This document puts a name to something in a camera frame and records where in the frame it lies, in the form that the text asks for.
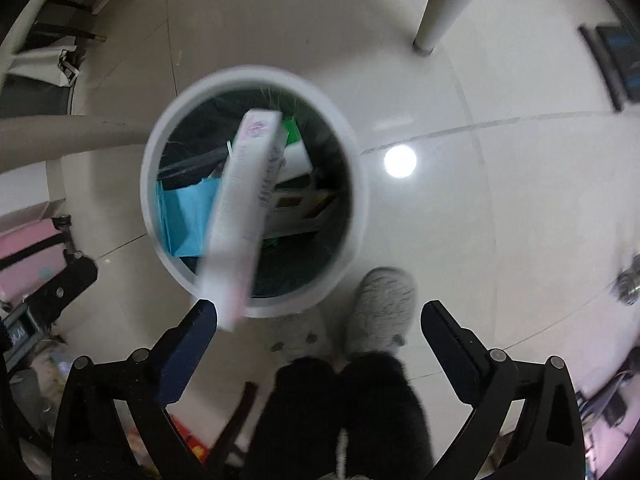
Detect long white box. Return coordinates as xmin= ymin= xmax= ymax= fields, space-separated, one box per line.
xmin=196 ymin=108 xmax=286 ymax=332

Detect green plastic bag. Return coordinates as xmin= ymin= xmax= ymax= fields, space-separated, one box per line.
xmin=282 ymin=117 xmax=303 ymax=146

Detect white round trash bin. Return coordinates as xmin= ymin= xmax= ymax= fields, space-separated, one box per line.
xmin=140 ymin=66 xmax=368 ymax=318

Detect pink suitcase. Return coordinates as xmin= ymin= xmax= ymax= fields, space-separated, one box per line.
xmin=1 ymin=214 xmax=76 ymax=312

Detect grey slipper right foot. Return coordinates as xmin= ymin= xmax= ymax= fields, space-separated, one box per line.
xmin=344 ymin=266 xmax=416 ymax=359

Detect grey slipper foot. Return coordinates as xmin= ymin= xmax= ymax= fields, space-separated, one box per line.
xmin=344 ymin=266 xmax=416 ymax=359
xmin=265 ymin=307 xmax=332 ymax=362

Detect person's black trouser legs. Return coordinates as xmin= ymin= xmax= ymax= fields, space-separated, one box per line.
xmin=243 ymin=352 xmax=434 ymax=479

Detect grey slipper left foot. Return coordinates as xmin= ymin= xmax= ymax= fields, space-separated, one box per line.
xmin=265 ymin=307 xmax=332 ymax=362

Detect silver dumbbell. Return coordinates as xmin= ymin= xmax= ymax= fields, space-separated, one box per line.
xmin=615 ymin=255 xmax=640 ymax=306

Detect black blue exercise bench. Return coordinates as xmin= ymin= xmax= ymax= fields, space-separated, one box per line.
xmin=578 ymin=25 xmax=639 ymax=113

